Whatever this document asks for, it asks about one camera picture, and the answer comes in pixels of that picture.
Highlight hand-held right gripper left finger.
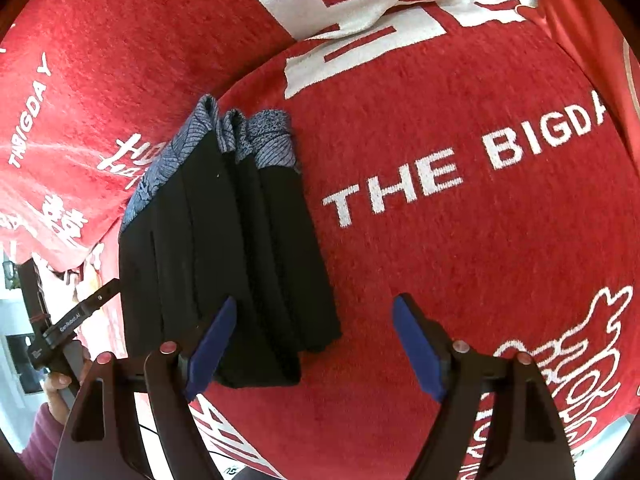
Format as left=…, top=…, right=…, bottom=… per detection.
left=52, top=296, right=238, bottom=480

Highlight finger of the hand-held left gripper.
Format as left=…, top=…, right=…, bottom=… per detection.
left=70, top=278, right=122, bottom=323

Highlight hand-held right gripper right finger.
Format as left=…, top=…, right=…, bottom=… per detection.
left=391, top=293, right=583, bottom=480

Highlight person's left hand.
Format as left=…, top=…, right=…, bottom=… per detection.
left=41, top=373, right=77, bottom=425

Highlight smooth red cloth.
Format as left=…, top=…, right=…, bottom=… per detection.
left=537, top=0, right=640, bottom=141

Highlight dark pants with grey waistband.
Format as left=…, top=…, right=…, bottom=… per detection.
left=117, top=92, right=343, bottom=390

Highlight red printed blanket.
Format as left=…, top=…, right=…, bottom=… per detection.
left=0, top=0, right=640, bottom=480

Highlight person's left forearm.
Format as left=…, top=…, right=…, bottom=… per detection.
left=20, top=402, right=68, bottom=466

